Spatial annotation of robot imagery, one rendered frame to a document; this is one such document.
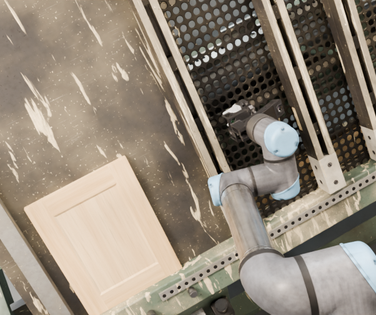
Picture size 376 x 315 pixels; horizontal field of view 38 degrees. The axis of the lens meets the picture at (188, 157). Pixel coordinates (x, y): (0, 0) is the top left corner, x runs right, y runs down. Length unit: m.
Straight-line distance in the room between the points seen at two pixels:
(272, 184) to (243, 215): 0.17
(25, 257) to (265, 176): 0.70
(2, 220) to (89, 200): 0.24
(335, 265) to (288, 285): 0.09
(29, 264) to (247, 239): 0.71
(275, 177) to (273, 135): 0.11
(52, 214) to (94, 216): 0.12
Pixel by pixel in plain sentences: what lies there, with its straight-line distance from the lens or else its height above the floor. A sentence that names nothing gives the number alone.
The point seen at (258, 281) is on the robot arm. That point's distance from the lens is 1.02.
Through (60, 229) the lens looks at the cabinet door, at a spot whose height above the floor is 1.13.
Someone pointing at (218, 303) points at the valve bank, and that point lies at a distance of 1.79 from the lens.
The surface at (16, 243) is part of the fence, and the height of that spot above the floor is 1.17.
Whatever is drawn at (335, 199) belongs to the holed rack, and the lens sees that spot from 1.80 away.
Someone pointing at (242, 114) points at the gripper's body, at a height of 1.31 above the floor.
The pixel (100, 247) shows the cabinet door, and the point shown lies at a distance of 1.63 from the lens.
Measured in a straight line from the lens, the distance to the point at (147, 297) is 1.70.
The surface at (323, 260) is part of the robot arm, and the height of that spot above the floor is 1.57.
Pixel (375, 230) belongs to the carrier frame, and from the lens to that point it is 2.56.
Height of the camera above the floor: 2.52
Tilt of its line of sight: 60 degrees down
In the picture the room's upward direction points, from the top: 14 degrees counter-clockwise
